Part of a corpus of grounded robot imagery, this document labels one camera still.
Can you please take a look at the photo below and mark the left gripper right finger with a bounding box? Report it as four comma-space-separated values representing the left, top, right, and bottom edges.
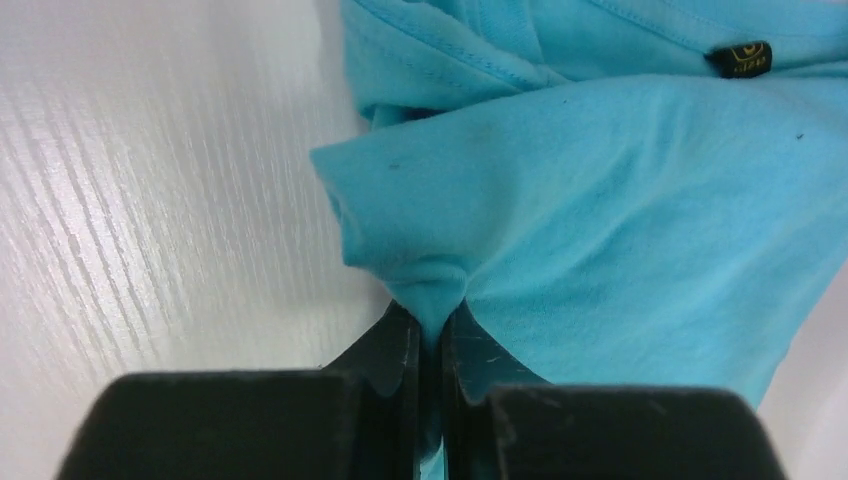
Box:
440, 305, 785, 479

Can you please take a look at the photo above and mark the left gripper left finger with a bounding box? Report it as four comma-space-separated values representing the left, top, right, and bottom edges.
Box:
58, 304, 421, 479

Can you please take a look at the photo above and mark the cyan t shirt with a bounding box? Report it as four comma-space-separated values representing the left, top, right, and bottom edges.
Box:
309, 0, 848, 480

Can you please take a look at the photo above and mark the black size label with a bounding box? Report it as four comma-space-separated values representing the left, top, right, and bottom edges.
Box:
704, 41, 773, 79

